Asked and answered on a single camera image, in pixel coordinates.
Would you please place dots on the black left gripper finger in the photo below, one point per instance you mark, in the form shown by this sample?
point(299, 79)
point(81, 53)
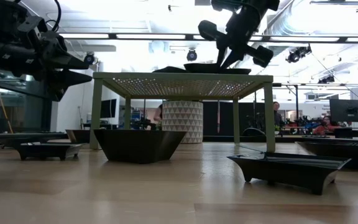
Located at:
point(64, 60)
point(64, 79)

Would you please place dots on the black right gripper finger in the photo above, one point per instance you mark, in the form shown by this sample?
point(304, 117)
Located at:
point(233, 57)
point(222, 56)

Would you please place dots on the black round shallow plate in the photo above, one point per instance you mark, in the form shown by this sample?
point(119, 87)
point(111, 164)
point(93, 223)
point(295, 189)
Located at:
point(200, 68)

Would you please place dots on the black footed mini plate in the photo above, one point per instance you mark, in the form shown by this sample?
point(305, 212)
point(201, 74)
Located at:
point(284, 174)
point(48, 151)

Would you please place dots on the black square bowl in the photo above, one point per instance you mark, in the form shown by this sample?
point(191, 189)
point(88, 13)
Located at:
point(78, 136)
point(138, 146)

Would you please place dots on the black background robot arm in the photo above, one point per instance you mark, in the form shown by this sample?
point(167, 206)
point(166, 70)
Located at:
point(306, 119)

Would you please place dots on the green perforated mini table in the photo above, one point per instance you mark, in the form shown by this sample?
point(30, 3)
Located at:
point(182, 76)

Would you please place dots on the black shallow mini plate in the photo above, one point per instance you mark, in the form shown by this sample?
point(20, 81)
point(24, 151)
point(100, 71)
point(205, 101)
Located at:
point(337, 154)

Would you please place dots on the black ceiling spotlight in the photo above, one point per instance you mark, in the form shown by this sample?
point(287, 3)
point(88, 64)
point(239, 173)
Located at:
point(89, 58)
point(326, 80)
point(191, 55)
point(297, 54)

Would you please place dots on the black monitor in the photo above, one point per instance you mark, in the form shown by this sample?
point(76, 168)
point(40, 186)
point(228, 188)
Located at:
point(108, 109)
point(348, 110)

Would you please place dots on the person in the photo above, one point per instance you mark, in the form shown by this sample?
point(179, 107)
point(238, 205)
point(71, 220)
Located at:
point(159, 114)
point(325, 126)
point(277, 116)

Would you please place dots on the overhead light bar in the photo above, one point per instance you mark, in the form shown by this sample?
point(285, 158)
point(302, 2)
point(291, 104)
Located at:
point(151, 36)

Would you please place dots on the wood-top workbench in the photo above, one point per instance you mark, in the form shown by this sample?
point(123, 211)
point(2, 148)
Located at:
point(294, 128)

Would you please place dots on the ceiling light fixture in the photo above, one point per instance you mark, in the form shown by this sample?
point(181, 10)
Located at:
point(337, 2)

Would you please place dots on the black desk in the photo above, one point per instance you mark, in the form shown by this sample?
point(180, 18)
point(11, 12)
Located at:
point(343, 132)

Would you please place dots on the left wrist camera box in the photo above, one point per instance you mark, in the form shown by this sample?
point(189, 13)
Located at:
point(33, 26)

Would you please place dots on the silver ventilation duct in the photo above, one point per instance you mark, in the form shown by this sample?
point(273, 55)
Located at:
point(278, 28)

